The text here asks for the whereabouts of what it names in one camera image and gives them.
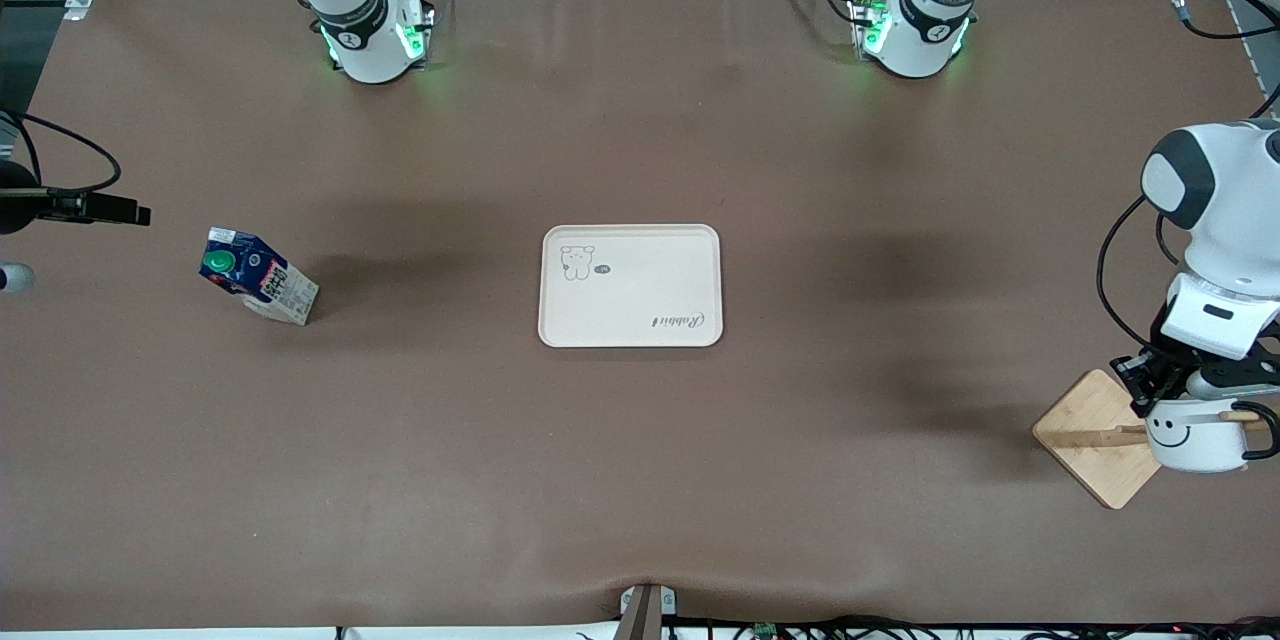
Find wooden mug stand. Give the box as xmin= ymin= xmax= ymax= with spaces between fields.
xmin=1032 ymin=369 xmax=1263 ymax=510

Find white rectangular tray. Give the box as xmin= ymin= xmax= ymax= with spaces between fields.
xmin=538 ymin=224 xmax=724 ymax=349

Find white smiley mug black handle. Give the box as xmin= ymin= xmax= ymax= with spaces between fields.
xmin=1145 ymin=398 xmax=1280 ymax=474

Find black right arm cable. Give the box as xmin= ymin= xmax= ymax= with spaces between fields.
xmin=0 ymin=110 xmax=122 ymax=196

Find black cables along table edge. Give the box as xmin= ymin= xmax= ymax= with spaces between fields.
xmin=665 ymin=614 xmax=1280 ymax=640

